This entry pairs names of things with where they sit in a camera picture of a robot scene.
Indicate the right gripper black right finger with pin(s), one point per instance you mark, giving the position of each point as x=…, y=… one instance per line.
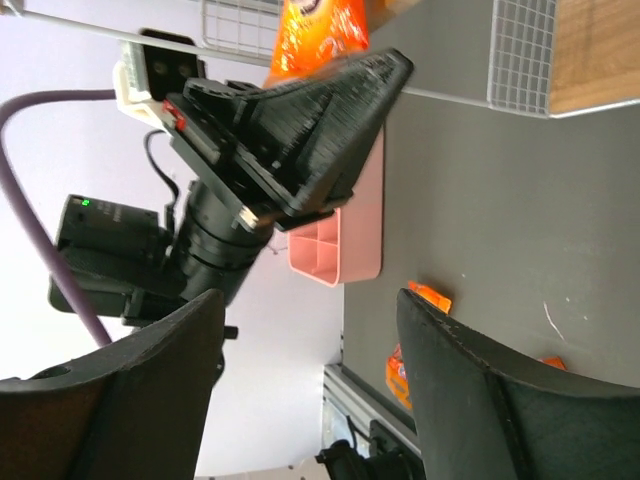
x=485, y=411

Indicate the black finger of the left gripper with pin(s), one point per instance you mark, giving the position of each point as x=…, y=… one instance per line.
x=305, y=142
x=287, y=223

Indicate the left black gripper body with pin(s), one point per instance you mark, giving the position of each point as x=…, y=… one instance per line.
x=215, y=129

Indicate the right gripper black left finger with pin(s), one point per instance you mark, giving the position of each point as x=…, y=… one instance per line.
x=134, y=409

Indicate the orange razor pouch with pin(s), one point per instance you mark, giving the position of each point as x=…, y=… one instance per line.
x=395, y=378
x=312, y=33

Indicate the orange Gillette razor box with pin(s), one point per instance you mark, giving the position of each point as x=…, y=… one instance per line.
x=438, y=300

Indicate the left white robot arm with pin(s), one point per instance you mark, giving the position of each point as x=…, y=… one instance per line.
x=140, y=266

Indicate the pink divided plastic tray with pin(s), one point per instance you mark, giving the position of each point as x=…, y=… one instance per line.
x=346, y=247

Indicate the orange cartridge box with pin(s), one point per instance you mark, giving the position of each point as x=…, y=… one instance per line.
x=555, y=362

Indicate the white wire wooden shelf rack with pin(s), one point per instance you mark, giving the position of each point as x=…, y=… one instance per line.
x=547, y=59

